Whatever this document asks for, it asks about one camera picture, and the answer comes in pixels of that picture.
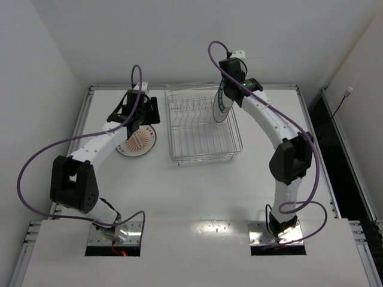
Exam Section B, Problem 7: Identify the dark green rimmed plate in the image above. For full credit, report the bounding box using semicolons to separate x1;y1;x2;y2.
212;80;233;123

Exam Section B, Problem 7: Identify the orange sunburst plate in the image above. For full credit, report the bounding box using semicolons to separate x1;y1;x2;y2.
116;125;157;158

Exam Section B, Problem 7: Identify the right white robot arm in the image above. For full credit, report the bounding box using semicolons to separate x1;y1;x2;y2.
213;57;312;237

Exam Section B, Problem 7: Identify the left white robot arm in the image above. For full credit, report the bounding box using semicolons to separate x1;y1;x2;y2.
50;89;160;238

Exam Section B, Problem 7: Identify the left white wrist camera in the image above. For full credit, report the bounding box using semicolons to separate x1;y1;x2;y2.
135;81;150;94

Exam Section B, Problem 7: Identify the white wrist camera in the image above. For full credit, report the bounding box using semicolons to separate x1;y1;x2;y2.
231;50;245;60
135;81;150;94

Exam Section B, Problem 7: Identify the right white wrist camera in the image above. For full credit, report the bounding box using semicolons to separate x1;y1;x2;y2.
231;50;245;60

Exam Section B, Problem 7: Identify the metal wire dish rack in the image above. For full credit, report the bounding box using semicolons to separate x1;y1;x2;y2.
165;83;243;166

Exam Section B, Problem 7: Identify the black cable with white plug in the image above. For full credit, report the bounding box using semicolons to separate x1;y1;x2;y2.
331;87;354;120

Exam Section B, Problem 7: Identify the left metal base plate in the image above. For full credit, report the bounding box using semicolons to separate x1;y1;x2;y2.
87;221;143;247

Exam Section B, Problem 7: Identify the metal base plate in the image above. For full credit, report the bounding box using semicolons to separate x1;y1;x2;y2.
248;221;304;247
87;221;143;247

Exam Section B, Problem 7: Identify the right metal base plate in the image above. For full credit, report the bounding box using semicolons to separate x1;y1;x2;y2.
248;221;304;247

